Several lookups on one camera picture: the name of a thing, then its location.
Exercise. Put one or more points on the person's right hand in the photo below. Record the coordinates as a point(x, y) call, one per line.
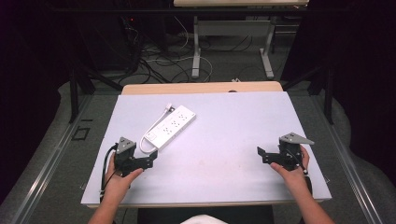
point(294, 177)

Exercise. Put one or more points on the white desk with metal legs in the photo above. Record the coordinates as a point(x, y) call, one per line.
point(233, 28)

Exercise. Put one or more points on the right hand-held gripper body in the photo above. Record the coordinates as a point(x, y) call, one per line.
point(290, 152)

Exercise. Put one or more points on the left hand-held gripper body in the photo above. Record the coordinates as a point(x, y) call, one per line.
point(125, 157)

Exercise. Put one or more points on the person's white shirt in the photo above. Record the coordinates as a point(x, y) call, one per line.
point(204, 220)

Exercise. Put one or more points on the person's left hand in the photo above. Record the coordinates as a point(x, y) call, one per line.
point(118, 185)

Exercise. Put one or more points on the white power strip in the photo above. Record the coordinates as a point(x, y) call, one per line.
point(172, 126)

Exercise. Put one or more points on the metal floor rail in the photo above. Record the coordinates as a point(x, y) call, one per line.
point(46, 165)
point(345, 155)

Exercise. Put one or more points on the black metal stand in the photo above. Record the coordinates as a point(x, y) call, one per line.
point(74, 93)
point(327, 90)

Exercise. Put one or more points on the white table mat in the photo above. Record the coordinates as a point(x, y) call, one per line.
point(224, 149)

